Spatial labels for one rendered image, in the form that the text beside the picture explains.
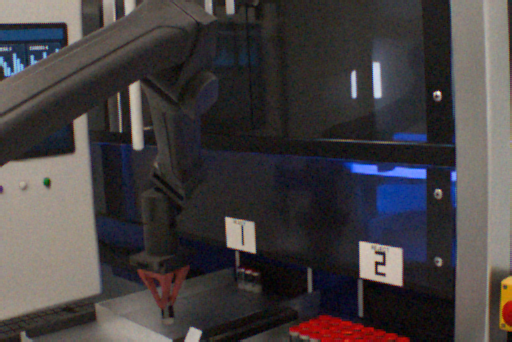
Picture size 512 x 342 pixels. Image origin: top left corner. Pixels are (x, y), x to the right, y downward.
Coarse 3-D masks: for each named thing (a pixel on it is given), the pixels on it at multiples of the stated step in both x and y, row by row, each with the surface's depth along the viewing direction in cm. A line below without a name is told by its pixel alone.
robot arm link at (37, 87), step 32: (160, 0) 65; (96, 32) 59; (128, 32) 60; (160, 32) 62; (192, 32) 64; (64, 64) 55; (96, 64) 57; (128, 64) 59; (160, 64) 65; (192, 64) 69; (0, 96) 51; (32, 96) 52; (64, 96) 54; (96, 96) 58; (0, 128) 49; (32, 128) 52; (0, 160) 52
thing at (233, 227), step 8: (232, 224) 131; (240, 224) 129; (248, 224) 127; (232, 232) 131; (240, 232) 129; (248, 232) 127; (232, 240) 131; (240, 240) 129; (248, 240) 127; (240, 248) 130; (248, 248) 128
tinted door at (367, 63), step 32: (288, 0) 113; (320, 0) 107; (352, 0) 102; (384, 0) 98; (416, 0) 94; (448, 0) 90; (256, 32) 120; (288, 32) 114; (320, 32) 108; (352, 32) 103; (384, 32) 99; (416, 32) 94; (256, 64) 121; (288, 64) 115; (320, 64) 109; (352, 64) 104; (384, 64) 100; (416, 64) 95; (256, 96) 122; (288, 96) 116; (320, 96) 110; (352, 96) 105; (384, 96) 100; (416, 96) 96; (256, 128) 123; (288, 128) 117; (320, 128) 111; (352, 128) 106; (384, 128) 101; (416, 128) 97
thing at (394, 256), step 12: (360, 252) 107; (372, 252) 105; (396, 252) 101; (360, 264) 107; (372, 264) 105; (396, 264) 101; (360, 276) 107; (372, 276) 105; (384, 276) 103; (396, 276) 102
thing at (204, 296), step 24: (192, 288) 138; (216, 288) 141; (96, 312) 123; (120, 312) 127; (144, 312) 128; (192, 312) 127; (216, 312) 126; (240, 312) 125; (264, 312) 117; (144, 336) 111; (168, 336) 115
